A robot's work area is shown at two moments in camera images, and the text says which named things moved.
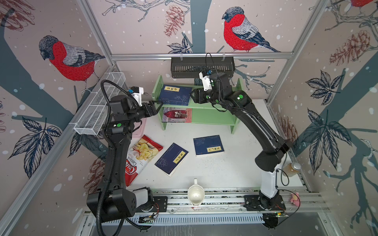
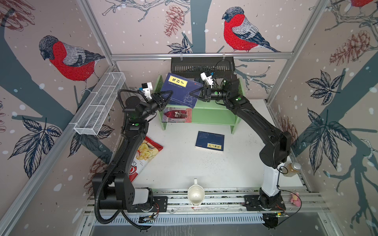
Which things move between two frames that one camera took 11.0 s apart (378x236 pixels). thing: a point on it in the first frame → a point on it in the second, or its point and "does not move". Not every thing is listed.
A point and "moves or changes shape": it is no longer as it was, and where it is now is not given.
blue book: (208, 145) moves or changes shape
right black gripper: (199, 93) does not move
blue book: (172, 159) → (181, 88)
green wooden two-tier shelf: (202, 114) does not move
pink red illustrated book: (176, 115) does not move
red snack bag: (141, 153) does not move
